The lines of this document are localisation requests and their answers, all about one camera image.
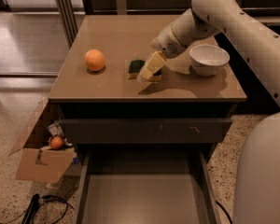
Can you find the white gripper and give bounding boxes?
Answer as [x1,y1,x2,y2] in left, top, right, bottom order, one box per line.
[137,24,187,82]

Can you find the green and yellow sponge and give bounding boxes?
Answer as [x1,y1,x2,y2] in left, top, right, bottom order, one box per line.
[127,60,161,82]

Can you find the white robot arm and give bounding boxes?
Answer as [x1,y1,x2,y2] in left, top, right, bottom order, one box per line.
[138,0,280,224]

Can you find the brown drawer cabinet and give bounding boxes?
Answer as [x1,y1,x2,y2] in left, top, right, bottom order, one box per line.
[49,15,246,158]

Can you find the grey top drawer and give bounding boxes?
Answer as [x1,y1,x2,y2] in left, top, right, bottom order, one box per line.
[60,118,231,145]

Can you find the open grey middle drawer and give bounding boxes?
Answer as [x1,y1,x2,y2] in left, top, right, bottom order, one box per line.
[73,149,221,224]

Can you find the white ceramic bowl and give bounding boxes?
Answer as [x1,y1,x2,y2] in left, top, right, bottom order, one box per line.
[189,44,230,77]

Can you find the orange fruit on cabinet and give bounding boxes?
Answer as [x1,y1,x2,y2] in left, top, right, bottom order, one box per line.
[84,49,105,72]

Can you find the crumpled packaging in box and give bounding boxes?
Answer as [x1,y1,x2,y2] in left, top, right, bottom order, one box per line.
[47,121,72,147]

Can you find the orange fruit in box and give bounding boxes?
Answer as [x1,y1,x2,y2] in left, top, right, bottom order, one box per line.
[50,136,64,150]

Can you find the open cardboard box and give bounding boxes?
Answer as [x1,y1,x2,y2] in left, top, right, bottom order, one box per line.
[9,99,77,183]

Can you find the metal railing frame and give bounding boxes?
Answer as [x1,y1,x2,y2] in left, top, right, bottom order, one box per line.
[51,0,280,45]

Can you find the black cable right floor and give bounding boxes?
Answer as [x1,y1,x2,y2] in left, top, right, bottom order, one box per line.
[216,200,234,224]

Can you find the black cables on floor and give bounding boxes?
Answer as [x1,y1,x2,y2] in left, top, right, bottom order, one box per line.
[0,193,75,224]

